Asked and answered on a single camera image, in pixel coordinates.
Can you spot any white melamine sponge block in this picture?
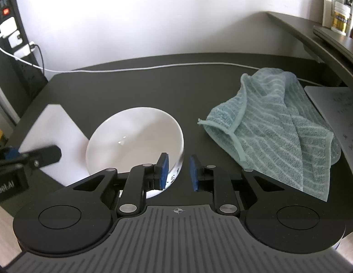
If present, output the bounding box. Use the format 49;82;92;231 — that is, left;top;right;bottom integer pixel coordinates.
19;104;90;186

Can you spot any white ceramic bowl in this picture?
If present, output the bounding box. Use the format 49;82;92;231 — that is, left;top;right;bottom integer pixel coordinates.
86;107;184;188

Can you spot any black vertical power strip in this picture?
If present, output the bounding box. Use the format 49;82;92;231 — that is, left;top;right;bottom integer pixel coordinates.
0;0;47;99

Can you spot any teal striped dish towel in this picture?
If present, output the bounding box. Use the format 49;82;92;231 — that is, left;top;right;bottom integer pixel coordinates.
198;68;341;201

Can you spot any bottom white charger plug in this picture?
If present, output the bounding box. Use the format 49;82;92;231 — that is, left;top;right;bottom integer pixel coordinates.
13;41;35;58

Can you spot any white charger plug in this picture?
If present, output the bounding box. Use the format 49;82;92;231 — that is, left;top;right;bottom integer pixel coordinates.
13;41;35;58
0;17;18;38
8;30;23;49

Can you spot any middle white charger plug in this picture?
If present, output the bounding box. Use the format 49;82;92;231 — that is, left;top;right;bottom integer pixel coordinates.
8;30;23;49

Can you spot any top white charger plug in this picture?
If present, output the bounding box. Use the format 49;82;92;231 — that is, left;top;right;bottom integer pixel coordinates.
0;17;18;38

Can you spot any grey laptop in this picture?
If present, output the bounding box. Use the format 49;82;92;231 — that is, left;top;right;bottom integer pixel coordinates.
304;86;353;174

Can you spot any dark raised side shelf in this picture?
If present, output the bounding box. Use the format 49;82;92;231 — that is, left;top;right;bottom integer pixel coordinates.
267;12;353;89

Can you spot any white charging cable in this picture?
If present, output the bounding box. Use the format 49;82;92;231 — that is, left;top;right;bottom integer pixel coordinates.
0;32;322;88

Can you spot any black usb cable upper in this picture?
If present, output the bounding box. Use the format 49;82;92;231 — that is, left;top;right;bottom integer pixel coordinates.
34;44;46;76

